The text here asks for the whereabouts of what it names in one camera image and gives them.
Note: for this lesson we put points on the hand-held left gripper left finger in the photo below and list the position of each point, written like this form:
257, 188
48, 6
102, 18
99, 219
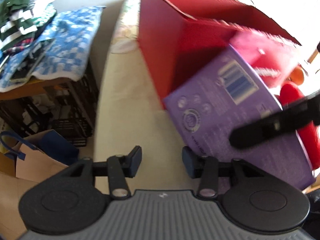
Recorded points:
135, 161

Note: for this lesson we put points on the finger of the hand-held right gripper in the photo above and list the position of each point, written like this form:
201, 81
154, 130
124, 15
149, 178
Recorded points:
262, 127

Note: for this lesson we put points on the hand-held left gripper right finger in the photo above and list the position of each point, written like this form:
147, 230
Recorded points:
188, 162

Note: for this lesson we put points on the purple cardboard box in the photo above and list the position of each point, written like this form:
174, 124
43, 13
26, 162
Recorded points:
225, 110

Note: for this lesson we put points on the red plastic object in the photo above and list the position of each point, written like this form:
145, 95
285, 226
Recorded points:
292, 92

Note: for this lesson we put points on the large red cardboard box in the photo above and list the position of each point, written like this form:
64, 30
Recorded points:
160, 42

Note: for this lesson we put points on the desktop with printed cloth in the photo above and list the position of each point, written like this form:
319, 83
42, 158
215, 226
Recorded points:
130, 120

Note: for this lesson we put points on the orange gourd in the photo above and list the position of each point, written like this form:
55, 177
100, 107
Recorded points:
297, 76

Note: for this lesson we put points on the black plastic crate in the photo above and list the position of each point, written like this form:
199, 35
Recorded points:
75, 130

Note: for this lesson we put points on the brown paper bag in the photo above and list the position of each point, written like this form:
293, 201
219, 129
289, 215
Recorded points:
32, 160

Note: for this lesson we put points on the wooden side table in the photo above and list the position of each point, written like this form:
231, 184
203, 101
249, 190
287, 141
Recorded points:
30, 88

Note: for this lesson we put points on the blue patterned cloth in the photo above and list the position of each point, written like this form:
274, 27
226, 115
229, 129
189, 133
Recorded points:
72, 42

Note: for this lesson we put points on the pile of folded clothes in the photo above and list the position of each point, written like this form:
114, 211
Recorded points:
22, 12

